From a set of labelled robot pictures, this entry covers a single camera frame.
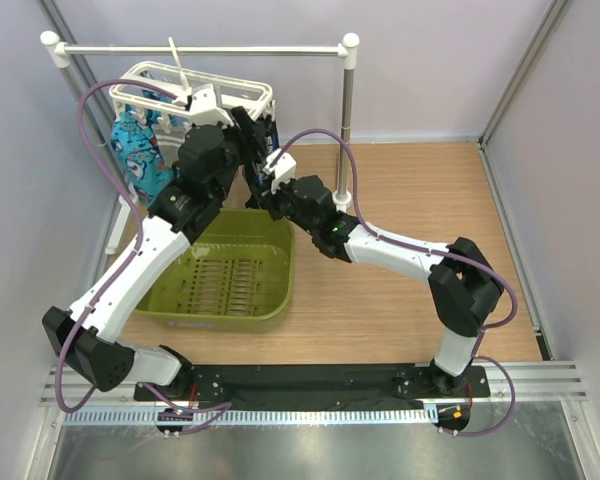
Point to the white metal drying rack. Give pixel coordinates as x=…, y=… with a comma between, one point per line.
x=60, y=53

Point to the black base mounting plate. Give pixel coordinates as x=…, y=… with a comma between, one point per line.
x=317, y=388

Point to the aluminium slotted rail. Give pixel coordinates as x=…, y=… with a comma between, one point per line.
x=161, y=416

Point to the green plastic basket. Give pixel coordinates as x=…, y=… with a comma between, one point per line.
x=237, y=277

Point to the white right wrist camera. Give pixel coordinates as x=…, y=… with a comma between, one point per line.
x=285, y=166

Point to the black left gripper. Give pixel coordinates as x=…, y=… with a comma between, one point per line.
x=249, y=135

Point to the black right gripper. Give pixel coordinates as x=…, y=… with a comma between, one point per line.
x=270, y=199

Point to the white clip sock hanger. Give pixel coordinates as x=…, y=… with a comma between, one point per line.
x=171, y=80

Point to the blue shark pattern sock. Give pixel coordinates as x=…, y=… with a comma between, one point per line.
x=137, y=150

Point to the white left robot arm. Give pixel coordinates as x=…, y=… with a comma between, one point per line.
x=86, y=336

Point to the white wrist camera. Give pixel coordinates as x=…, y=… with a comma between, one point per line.
x=202, y=106
x=285, y=166

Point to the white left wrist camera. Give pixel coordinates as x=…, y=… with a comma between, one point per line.
x=202, y=106

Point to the grey striped sock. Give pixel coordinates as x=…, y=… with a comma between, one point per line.
x=169, y=146

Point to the black patterned sock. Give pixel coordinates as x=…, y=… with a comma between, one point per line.
x=253, y=173
x=271, y=131

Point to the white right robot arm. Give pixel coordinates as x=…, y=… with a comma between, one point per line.
x=463, y=292

